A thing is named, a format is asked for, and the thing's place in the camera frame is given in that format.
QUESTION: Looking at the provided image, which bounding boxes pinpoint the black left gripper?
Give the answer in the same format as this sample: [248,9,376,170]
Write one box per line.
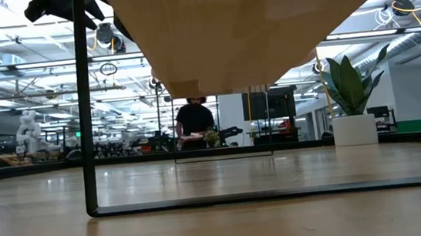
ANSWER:
[22,0,107,38]

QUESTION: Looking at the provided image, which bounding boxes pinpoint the wooden shelf with black frame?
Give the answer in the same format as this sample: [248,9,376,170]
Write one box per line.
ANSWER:
[65,0,421,220]

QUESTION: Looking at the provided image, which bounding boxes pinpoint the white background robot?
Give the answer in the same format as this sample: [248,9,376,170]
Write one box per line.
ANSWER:
[12,108,45,157]

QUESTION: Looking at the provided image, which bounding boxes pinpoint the person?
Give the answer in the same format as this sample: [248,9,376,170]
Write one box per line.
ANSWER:
[172,96,218,152]

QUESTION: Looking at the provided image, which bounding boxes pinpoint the small background potted plant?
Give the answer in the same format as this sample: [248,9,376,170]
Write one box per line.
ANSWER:
[203,129,222,150]

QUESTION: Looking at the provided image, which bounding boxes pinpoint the black background monitor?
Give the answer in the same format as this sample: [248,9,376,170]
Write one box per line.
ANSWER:
[241,86,298,123]

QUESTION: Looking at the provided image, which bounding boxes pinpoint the green plant in white pot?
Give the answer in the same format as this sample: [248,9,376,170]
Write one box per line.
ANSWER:
[318,42,400,149]

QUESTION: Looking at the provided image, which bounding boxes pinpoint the small background monitor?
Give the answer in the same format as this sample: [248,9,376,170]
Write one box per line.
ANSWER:
[365,105,392,122]

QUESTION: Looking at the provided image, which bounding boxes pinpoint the green panel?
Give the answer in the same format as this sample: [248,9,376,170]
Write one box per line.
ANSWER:
[396,119,421,133]

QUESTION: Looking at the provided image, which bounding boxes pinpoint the black ceiling cable reel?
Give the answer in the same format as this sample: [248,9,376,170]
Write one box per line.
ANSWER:
[94,20,127,56]

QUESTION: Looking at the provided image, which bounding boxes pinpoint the black table rig frame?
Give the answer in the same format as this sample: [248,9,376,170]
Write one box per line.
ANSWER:
[0,126,421,185]

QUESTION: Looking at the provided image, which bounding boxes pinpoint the yellow cable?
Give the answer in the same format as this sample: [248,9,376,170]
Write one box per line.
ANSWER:
[314,46,336,120]

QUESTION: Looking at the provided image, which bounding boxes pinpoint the ceiling cable reel yellow cord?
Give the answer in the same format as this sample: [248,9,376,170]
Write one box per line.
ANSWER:
[391,0,416,18]

